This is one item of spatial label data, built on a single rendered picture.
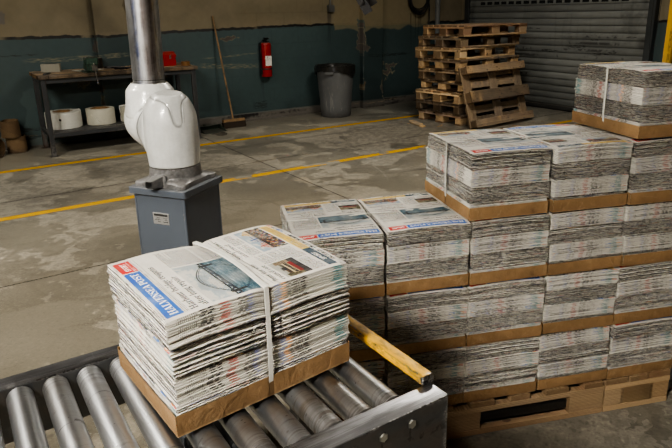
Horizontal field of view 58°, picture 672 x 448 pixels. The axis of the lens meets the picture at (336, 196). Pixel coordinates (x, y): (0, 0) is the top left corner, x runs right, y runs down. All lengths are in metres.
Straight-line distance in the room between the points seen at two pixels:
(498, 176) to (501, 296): 0.43
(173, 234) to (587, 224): 1.38
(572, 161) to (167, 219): 1.31
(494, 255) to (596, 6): 7.62
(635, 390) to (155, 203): 1.92
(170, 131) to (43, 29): 6.37
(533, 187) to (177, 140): 1.14
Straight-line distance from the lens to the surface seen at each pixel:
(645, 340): 2.62
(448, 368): 2.23
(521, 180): 2.06
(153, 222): 1.92
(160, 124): 1.83
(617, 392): 2.66
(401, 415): 1.15
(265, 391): 1.18
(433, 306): 2.07
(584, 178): 2.17
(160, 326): 1.04
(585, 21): 9.59
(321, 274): 1.15
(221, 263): 1.20
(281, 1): 9.15
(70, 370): 1.40
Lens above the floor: 1.49
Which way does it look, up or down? 17 degrees down
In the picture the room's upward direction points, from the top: 1 degrees counter-clockwise
